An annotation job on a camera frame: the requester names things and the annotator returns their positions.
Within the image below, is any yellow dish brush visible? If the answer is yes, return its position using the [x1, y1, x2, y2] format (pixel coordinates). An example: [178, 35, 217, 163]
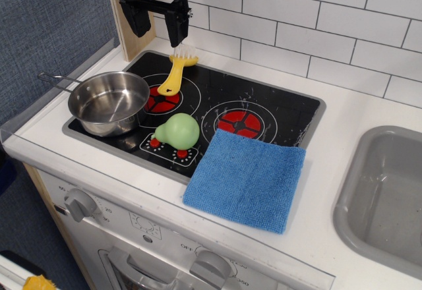
[157, 44, 198, 96]

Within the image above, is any grey toy sink basin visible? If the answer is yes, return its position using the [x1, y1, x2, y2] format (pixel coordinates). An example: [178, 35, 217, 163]
[333, 126, 421, 279]

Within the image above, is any grey left oven knob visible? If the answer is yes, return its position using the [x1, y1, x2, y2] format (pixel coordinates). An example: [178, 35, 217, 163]
[64, 188, 97, 223]

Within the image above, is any black toy stovetop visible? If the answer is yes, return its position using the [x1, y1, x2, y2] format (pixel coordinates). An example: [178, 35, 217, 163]
[63, 51, 326, 183]

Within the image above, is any stainless steel saucepan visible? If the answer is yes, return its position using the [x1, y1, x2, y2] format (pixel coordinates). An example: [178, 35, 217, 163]
[38, 71, 150, 137]

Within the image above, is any grey right oven knob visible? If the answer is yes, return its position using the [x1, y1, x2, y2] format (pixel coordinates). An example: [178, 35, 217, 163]
[189, 250, 231, 289]

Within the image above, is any grey oven knob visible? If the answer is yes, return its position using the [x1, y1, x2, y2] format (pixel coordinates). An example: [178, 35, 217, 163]
[64, 188, 97, 223]
[189, 250, 231, 289]

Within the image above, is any green toy pear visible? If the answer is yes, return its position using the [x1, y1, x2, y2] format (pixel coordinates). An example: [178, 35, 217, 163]
[152, 113, 200, 150]

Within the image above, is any wooden side post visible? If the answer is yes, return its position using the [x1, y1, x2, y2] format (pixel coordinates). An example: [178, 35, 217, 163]
[110, 0, 156, 61]

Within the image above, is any blue microfiber cloth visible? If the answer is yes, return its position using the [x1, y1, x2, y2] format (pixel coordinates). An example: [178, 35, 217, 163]
[183, 129, 306, 234]

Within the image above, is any white toy oven front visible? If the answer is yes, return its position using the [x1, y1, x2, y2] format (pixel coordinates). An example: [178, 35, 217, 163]
[36, 171, 334, 289]

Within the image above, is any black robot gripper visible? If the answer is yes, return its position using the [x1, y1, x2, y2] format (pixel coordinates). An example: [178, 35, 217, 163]
[119, 0, 191, 47]

